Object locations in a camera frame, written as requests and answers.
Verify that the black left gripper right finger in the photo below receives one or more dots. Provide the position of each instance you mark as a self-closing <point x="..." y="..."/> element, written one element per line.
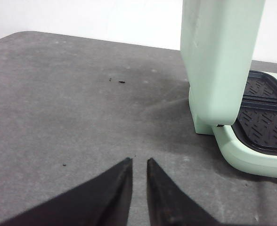
<point x="168" y="205"/>

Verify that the mint green sandwich maker lid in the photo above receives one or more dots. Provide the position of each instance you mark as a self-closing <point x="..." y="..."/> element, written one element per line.
<point x="217" y="43"/>

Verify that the mint green breakfast maker base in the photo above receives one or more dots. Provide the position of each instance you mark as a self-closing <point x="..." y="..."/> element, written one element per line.
<point x="250" y="144"/>

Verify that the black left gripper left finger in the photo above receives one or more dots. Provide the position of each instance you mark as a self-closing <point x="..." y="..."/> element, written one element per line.
<point x="103" y="201"/>

